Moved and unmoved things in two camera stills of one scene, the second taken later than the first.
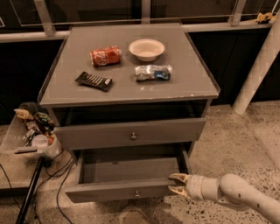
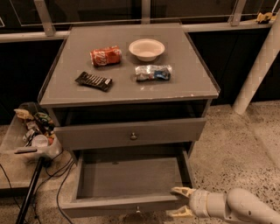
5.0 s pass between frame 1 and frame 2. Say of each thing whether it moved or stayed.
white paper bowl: stayed
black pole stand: stayed
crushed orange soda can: stayed
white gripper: moved
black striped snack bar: stayed
